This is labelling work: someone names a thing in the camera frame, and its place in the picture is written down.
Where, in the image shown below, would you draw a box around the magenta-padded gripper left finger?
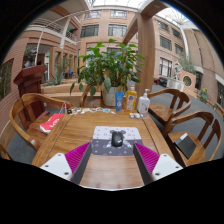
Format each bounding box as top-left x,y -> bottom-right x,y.
40,141 -> 94,186

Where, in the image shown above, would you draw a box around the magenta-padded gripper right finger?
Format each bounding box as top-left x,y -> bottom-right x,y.
132,141 -> 185,186

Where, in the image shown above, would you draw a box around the black computer mouse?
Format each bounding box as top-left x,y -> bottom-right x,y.
110,130 -> 125,148

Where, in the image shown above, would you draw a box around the grey white printed mouse pad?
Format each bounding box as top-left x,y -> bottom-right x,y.
90,125 -> 144,157

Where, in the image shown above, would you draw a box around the black notebook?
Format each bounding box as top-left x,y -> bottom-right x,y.
174,132 -> 198,160

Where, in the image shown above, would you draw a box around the red and white bag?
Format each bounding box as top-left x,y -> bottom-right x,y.
39,113 -> 65,135

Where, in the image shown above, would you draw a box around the wooden armchair with empty seat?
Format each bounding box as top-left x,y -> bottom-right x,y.
146,87 -> 193,129

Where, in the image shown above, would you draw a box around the key bunch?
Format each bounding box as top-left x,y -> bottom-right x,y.
59,102 -> 73,115

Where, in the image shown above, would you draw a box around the clear plastic packets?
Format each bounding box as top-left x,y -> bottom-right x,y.
129,112 -> 143,120

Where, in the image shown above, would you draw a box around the wooden armchair with black notebook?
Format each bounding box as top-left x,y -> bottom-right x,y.
163,110 -> 223,168

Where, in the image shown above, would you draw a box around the white pump bottle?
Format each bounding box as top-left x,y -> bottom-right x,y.
137,88 -> 151,115

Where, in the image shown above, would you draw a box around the yellow liquid bottle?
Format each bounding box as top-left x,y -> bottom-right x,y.
124,84 -> 138,114

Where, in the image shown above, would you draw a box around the wooden armchair with red bag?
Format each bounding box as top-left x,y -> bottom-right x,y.
8,92 -> 73,153

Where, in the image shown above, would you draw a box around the wooden chair behind plant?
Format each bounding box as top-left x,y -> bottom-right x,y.
79,83 -> 104,108

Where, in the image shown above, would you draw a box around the blue tube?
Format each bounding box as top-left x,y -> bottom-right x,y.
114,91 -> 125,113

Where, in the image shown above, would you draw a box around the dark parked car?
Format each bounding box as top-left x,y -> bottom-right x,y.
153,77 -> 168,87

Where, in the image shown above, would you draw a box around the white outdoor sculpture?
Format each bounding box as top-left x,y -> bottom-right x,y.
166,61 -> 186,92

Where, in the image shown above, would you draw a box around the spiky green agave plant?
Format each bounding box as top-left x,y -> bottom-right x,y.
44,71 -> 66,87

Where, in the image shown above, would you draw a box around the green plant in white pot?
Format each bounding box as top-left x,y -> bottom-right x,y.
69,38 -> 147,108

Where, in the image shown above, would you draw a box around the dark bust statue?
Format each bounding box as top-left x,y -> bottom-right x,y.
23,46 -> 38,69

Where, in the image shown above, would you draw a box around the dark red wooden pedestal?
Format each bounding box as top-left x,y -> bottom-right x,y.
13,64 -> 48,129

